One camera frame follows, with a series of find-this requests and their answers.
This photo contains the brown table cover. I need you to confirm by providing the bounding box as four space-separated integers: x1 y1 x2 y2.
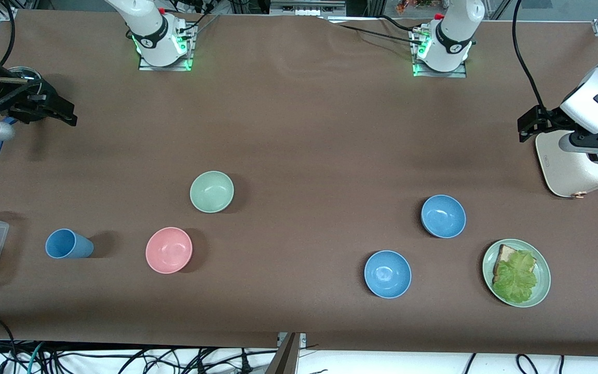
0 9 598 359

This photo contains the teal cable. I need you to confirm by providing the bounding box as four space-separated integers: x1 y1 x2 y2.
26 342 46 374

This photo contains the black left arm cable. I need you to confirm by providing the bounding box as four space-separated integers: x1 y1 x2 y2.
511 0 548 111

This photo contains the dark table leg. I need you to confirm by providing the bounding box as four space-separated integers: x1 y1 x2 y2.
265 332 302 374

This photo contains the cream white toaster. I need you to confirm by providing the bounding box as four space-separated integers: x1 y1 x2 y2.
535 130 598 198

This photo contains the grey metal box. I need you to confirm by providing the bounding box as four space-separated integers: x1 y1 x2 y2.
269 0 347 16

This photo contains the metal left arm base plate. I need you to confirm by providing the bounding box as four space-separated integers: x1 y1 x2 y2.
412 26 468 78

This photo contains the light green plate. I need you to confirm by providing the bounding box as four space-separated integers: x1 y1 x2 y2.
482 239 551 308

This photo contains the bread slice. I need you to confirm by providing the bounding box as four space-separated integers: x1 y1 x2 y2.
493 244 519 284

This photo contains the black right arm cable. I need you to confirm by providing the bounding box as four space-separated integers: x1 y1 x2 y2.
0 0 17 71

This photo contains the glass lid with blue knob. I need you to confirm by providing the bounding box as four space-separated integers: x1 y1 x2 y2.
8 66 43 86

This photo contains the pink bowl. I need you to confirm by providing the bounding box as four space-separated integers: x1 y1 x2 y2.
145 227 193 274

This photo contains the green lettuce leaf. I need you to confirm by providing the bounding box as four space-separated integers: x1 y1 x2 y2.
492 250 538 304

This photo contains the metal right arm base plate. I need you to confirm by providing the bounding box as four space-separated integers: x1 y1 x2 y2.
138 21 194 72

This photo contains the blue plastic cup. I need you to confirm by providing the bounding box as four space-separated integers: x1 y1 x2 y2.
45 229 94 259

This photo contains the light green bowl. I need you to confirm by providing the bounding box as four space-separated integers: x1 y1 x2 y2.
190 171 235 213

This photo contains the blue bowl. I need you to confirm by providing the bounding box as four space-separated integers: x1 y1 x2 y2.
421 195 467 239
364 250 412 299

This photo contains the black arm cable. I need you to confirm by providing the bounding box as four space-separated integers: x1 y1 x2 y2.
0 0 17 71
511 0 548 111

